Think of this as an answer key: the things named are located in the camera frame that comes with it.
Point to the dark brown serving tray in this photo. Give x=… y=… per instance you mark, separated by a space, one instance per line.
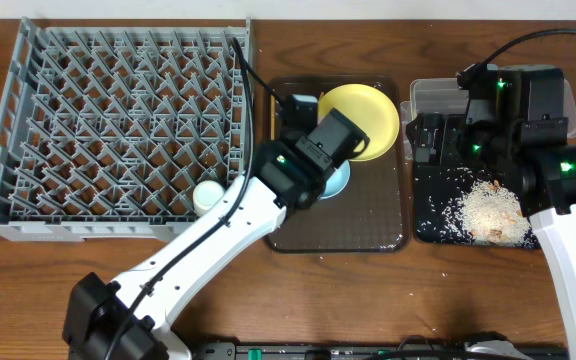
x=372 y=212

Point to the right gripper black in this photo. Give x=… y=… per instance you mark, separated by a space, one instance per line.
x=427 y=124

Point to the light blue bowl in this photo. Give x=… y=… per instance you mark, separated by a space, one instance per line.
x=337 y=182

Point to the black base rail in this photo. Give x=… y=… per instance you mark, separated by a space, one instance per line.
x=486 y=342

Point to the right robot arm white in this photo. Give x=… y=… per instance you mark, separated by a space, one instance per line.
x=553 y=221

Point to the clear plastic waste bin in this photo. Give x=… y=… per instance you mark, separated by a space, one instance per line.
x=442 y=95

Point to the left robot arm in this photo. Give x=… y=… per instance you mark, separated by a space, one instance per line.
x=131 y=317

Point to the grey dishwasher rack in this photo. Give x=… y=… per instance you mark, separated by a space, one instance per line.
x=106 y=131

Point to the yellow plate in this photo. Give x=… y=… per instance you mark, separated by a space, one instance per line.
x=368 y=108

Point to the spilled rice pile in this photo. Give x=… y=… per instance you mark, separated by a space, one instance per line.
x=488 y=215

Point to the black waste tray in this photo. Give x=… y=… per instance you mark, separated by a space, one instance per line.
x=438 y=210

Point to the long wooden chopstick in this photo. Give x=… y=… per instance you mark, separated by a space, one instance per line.
x=272 y=117

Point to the small white cup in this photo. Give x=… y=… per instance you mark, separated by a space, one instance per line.
x=205 y=195

